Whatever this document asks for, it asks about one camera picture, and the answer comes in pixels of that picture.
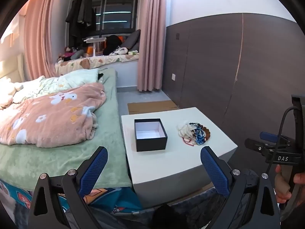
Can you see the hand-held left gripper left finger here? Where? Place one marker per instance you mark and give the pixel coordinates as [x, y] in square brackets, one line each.
[93, 171]

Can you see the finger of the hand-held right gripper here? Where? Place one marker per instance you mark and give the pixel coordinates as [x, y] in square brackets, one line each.
[268, 136]
[255, 146]

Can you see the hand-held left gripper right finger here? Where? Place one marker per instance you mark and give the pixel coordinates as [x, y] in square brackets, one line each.
[214, 171]

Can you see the black jewelry box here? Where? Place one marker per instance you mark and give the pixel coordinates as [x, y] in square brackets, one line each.
[150, 144]

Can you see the person's right hand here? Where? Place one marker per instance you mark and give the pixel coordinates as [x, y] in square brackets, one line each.
[299, 179]

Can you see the cartoon printed bed sheet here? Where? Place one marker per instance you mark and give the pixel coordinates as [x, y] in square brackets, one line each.
[112, 200]

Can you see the white low table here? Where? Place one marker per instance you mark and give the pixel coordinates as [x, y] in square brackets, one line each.
[178, 162]

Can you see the green bed sheet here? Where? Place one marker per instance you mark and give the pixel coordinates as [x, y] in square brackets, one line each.
[107, 128]

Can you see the pink duck print blanket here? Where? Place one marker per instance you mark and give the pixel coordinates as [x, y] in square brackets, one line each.
[54, 121]

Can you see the flat brown cardboard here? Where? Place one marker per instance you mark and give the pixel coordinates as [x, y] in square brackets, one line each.
[152, 107]

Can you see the pale green pillow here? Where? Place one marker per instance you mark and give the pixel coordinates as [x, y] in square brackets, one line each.
[79, 75]

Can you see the white floral quilt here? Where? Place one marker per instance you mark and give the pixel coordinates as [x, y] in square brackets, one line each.
[45, 85]

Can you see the printed window seat cushion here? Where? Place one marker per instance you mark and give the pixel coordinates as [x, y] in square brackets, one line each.
[100, 62]

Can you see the cream plush toy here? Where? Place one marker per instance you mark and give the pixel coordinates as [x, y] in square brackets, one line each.
[10, 90]

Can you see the pile of plush toys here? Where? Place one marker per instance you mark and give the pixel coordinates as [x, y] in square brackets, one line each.
[69, 54]

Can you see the orange box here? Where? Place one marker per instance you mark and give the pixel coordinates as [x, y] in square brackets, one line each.
[90, 50]

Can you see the white printed plush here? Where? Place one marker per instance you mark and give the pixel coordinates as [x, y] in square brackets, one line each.
[119, 50]

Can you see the green tissue box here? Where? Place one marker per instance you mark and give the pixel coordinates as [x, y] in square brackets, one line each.
[133, 52]

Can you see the black bag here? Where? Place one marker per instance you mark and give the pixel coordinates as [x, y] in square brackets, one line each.
[113, 44]

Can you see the small white folding table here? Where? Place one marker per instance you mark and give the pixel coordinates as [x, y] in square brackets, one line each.
[95, 40]

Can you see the cream headboard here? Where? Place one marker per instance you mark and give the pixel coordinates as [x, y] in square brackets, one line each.
[12, 65]

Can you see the grey pillow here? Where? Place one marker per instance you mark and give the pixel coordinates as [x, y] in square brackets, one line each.
[132, 40]

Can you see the pink curtain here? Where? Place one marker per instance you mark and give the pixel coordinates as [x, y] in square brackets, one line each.
[152, 35]
[39, 28]

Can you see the hanging dark clothes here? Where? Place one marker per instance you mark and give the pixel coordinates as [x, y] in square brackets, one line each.
[79, 16]

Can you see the dark framed window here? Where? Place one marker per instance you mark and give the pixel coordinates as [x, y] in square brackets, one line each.
[116, 12]

